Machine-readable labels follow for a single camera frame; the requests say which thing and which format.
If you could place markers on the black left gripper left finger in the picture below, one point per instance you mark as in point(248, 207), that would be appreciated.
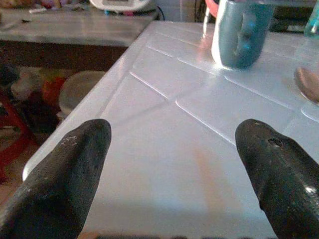
point(54, 186)

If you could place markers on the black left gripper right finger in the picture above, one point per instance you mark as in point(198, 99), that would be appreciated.
point(286, 186)

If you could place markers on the red plastic stool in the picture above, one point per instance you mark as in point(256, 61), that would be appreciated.
point(15, 152)

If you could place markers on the white plastic storage container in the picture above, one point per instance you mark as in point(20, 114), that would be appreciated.
point(79, 92)

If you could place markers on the orange yellow toy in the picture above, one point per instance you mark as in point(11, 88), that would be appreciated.
point(53, 87)

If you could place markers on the brown oval spoon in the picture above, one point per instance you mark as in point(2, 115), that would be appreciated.
point(307, 84)

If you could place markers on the white plastic folding table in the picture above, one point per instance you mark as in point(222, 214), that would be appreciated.
point(174, 149)

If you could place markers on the grey wooden table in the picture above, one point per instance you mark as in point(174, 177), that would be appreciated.
point(74, 30)

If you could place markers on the blue ceramic mug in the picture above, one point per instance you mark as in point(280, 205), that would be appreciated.
point(239, 30)

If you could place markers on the teal drinking glass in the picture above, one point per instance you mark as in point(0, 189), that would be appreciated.
point(313, 22)

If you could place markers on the white kitchen appliance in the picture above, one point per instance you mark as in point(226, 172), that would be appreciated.
point(119, 5)

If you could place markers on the pink plastic object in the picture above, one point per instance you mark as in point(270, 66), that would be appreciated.
point(210, 5)

